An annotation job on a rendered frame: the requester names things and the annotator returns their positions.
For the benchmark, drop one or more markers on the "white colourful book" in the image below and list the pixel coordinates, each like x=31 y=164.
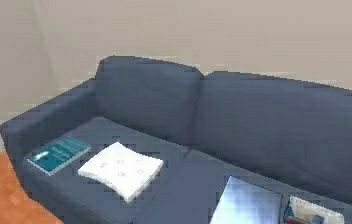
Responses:
x=312 y=213

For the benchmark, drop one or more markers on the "silver blue laptop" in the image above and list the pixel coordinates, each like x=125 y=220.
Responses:
x=247 y=204

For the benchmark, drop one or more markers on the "teal book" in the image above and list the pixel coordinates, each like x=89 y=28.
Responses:
x=58 y=154

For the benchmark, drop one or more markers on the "dark blue sofa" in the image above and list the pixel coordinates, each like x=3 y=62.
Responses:
x=250 y=126

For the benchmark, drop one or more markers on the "white pillow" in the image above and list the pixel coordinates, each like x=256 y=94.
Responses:
x=121 y=169

